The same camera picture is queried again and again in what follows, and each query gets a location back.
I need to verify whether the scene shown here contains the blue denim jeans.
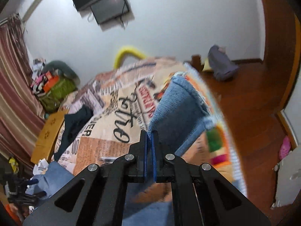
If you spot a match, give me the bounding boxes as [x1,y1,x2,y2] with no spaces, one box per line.
[24,76,213,225]

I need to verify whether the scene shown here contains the white cloth beside bed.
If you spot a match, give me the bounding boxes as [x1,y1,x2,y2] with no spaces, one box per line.
[33,158,49,176]

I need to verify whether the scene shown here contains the newspaper print bed cover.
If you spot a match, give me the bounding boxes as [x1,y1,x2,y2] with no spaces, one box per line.
[55,57,247,194]

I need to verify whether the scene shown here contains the striped pink beige curtain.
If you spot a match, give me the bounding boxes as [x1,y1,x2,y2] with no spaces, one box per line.
[1,14,44,169]

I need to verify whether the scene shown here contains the wooden headboard panel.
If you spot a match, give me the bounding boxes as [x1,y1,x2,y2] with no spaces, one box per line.
[31,110,68,164]

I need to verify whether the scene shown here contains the dark teal folded garment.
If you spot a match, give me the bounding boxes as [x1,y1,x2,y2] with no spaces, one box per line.
[54,105,93,161]

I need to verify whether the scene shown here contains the green camouflage bag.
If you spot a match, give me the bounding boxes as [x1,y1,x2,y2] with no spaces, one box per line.
[38,78,77,113]

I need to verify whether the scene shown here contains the clutter pile on bag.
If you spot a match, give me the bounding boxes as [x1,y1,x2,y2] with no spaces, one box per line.
[30,58,52,95]

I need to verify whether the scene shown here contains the orange box on bag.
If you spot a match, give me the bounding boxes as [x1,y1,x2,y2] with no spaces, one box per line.
[43,71,60,93]

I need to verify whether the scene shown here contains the grey green pillow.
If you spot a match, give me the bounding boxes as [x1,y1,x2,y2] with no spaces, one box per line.
[42,60,81,86]

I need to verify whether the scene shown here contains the pink slipper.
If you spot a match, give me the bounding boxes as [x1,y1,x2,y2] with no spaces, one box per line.
[279,136,291,160]

